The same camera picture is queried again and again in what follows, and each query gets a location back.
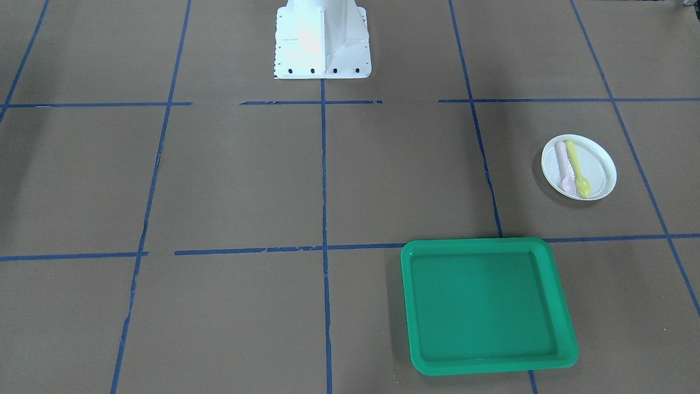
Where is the pink plastic spoon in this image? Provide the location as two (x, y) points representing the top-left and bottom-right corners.
(555, 141), (576, 195)

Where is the white round plate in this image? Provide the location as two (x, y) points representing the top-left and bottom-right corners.
(540, 134), (617, 200)

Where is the yellow plastic spoon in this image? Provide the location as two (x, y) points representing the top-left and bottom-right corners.
(564, 140), (592, 199)

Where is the green plastic tray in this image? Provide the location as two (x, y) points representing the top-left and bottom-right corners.
(400, 237), (580, 376)

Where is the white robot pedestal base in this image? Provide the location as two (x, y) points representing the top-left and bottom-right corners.
(273, 1), (372, 79)

